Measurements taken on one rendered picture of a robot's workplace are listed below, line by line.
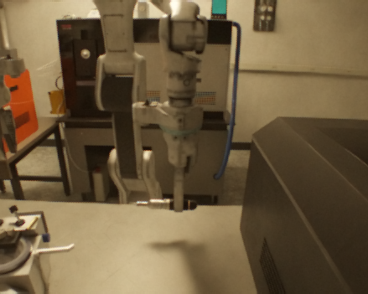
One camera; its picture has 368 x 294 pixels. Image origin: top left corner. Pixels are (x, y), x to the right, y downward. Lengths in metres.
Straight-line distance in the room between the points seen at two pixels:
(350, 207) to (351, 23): 3.33
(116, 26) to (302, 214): 1.01
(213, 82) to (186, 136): 1.46
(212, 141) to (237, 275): 1.51
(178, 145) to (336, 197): 0.30
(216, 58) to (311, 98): 1.80
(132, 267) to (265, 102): 2.89
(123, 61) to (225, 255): 0.89
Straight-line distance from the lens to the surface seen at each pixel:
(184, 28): 0.49
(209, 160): 2.07
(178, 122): 0.50
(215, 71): 1.95
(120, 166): 1.42
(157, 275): 0.59
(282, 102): 3.36
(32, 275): 0.53
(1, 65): 0.69
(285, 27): 3.26
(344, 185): 0.34
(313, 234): 0.34
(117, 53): 1.21
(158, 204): 0.63
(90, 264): 0.63
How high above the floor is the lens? 1.34
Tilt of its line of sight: 23 degrees down
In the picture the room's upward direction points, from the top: 1 degrees clockwise
